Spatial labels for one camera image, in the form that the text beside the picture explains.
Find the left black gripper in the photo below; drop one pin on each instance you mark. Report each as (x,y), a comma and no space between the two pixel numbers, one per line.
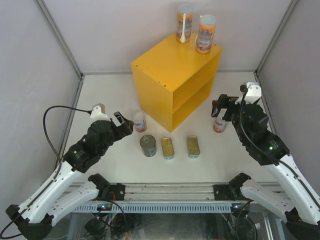
(121,130)

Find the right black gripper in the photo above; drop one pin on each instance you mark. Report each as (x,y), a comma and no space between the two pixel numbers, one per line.
(224,101)

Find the tall can with white spoon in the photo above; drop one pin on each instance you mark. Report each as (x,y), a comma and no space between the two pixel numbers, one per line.
(184,23)

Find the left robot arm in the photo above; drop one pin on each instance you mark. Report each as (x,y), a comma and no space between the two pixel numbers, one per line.
(36,216)

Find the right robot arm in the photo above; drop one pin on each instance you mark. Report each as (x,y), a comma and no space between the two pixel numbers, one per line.
(300,211)

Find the small red-white can left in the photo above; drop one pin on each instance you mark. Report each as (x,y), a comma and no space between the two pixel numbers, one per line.
(138,118)

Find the small red-white can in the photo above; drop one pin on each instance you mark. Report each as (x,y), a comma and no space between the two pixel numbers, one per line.
(138,118)
(219,125)

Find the small red-white can right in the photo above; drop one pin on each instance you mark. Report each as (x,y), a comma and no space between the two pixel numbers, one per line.
(219,125)

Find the round tomato tin can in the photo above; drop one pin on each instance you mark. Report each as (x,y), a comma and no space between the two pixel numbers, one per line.
(148,145)

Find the flat gold tin left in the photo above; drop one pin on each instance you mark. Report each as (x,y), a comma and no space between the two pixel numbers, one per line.
(167,148)

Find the flat gold tin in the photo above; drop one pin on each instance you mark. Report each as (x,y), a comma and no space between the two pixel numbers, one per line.
(193,147)
(167,148)

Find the yellow two-shelf cabinet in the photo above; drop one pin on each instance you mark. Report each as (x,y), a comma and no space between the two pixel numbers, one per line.
(172,79)

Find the flat gold tin right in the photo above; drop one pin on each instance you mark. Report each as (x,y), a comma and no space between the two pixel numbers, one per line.
(193,147)

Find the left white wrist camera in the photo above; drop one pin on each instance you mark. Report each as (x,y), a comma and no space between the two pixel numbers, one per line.
(98,111)

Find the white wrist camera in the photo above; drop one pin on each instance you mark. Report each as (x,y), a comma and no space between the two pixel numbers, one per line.
(251,93)
(98,111)

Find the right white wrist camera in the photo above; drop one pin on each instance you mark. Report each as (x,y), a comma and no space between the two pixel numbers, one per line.
(251,93)

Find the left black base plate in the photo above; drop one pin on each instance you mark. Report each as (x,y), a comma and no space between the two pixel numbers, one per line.
(113,192)

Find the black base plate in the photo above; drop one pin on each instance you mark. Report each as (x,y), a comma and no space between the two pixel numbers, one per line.
(225,192)
(113,192)

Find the aluminium front rail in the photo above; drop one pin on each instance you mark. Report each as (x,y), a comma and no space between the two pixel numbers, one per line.
(169,192)

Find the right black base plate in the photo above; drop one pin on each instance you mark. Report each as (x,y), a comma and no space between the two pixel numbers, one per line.
(225,192)

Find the grey slotted cable duct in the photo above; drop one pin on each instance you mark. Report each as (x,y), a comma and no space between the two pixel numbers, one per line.
(154,208)

